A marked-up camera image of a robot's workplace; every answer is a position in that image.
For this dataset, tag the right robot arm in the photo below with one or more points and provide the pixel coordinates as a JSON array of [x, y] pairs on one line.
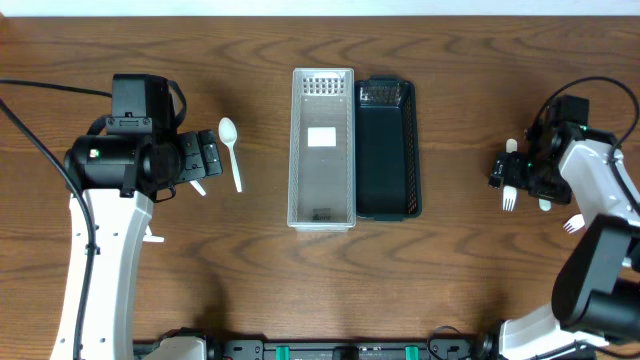
[[591, 305]]

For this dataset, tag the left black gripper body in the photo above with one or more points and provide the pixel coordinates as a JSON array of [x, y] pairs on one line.
[[201, 155]]

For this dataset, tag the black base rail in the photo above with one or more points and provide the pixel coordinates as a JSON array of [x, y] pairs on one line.
[[438, 345]]

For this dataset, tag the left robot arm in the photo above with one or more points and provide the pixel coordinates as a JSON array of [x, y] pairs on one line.
[[119, 167]]

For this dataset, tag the white plastic fork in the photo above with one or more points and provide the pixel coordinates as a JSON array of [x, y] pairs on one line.
[[509, 195], [545, 205], [574, 224]]

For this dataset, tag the clear plastic basket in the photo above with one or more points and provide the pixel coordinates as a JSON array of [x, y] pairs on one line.
[[321, 182]]

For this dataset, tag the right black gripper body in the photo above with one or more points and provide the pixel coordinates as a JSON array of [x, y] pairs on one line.
[[507, 170]]

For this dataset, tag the black plastic basket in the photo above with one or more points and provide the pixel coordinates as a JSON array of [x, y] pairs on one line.
[[388, 176]]

